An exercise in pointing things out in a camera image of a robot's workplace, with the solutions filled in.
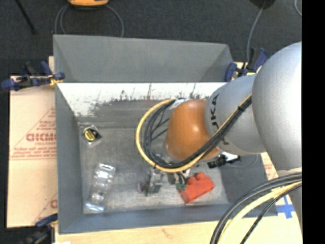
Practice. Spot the black and yellow round cap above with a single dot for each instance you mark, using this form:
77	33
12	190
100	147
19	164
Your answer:
90	134

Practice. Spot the red toy brick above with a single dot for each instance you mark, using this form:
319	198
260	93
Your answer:
197	187

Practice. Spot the grey metal bin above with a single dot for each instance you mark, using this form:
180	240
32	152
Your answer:
132	146

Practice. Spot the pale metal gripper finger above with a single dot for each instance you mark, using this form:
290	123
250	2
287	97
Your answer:
157	182
145	185

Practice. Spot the clear plastic bottle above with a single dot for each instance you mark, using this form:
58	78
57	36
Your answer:
100	187

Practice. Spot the brown cardboard board red print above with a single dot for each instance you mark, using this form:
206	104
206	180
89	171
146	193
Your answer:
30	161

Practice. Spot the black cylinder on white bracket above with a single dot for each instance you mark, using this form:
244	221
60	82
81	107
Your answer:
220	161

